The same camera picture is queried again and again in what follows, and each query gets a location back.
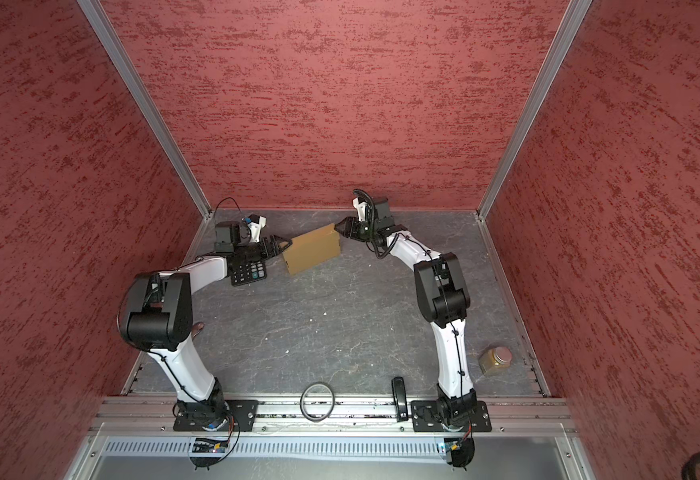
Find brown cardboard box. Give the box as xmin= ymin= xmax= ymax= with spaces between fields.
xmin=283 ymin=224 xmax=341 ymax=276

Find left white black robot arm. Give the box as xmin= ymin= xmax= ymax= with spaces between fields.
xmin=117 ymin=215 xmax=293 ymax=430

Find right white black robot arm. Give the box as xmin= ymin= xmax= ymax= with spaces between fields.
xmin=335 ymin=189 xmax=477 ymax=429

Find black desk calculator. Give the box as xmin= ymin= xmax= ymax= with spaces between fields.
xmin=228 ymin=258 xmax=267 ymax=287

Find jar with pink lid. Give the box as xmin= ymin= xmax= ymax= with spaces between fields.
xmin=478 ymin=345 xmax=513 ymax=376

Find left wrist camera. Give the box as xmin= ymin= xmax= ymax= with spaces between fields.
xmin=245 ymin=214 xmax=267 ymax=243

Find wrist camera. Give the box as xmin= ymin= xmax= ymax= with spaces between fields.
xmin=352 ymin=198 xmax=368 ymax=223
xmin=245 ymin=214 xmax=267 ymax=243

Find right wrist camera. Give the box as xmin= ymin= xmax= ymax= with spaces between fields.
xmin=352 ymin=198 xmax=368 ymax=223

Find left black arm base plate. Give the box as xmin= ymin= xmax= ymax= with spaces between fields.
xmin=173 ymin=400 xmax=259 ymax=433

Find black rubber ring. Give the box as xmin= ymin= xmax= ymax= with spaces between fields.
xmin=299 ymin=381 xmax=336 ymax=423

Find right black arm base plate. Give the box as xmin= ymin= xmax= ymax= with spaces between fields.
xmin=410 ymin=400 xmax=493 ymax=433

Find aluminium front rail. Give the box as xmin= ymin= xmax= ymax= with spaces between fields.
xmin=88 ymin=394 xmax=579 ymax=437

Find white perforated cable duct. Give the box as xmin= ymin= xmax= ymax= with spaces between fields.
xmin=102 ymin=436 xmax=446 ymax=462

